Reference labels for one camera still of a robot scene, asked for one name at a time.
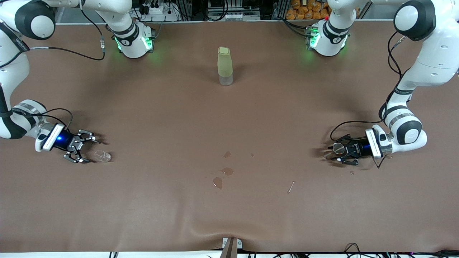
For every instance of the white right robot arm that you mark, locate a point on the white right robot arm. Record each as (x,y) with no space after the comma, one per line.
(10,68)

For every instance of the orange snack packets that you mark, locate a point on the orange snack packets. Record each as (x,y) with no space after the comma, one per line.
(308,9)

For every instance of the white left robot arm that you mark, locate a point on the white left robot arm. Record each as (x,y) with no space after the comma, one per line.
(437,53)

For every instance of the pale green bottle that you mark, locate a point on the pale green bottle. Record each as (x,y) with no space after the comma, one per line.
(225,64)

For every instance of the white power strip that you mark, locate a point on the white power strip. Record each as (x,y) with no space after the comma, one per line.
(159,12)

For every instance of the oval liquid puddle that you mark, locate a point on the oval liquid puddle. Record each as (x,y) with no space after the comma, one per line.
(227,171)

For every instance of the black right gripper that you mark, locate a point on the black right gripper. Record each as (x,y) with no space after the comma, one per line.
(65,139)

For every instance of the black electronics rack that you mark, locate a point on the black electronics rack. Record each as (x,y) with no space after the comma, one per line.
(233,9)

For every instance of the steel jigger measuring cup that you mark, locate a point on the steel jigger measuring cup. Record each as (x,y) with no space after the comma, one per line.
(338,148)

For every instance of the small liquid puddle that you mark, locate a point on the small liquid puddle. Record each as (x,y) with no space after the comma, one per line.
(227,154)

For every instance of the large liquid puddle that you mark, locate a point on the large liquid puddle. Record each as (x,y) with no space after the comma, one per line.
(218,183)

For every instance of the clear glass cup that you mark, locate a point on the clear glass cup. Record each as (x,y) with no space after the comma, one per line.
(103,156)

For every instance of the metal table clamp bracket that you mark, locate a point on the metal table clamp bracket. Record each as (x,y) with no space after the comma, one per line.
(231,247)

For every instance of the brown table cover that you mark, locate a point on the brown table cover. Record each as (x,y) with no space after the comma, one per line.
(229,118)

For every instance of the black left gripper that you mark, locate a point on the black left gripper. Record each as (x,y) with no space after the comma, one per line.
(359,147)

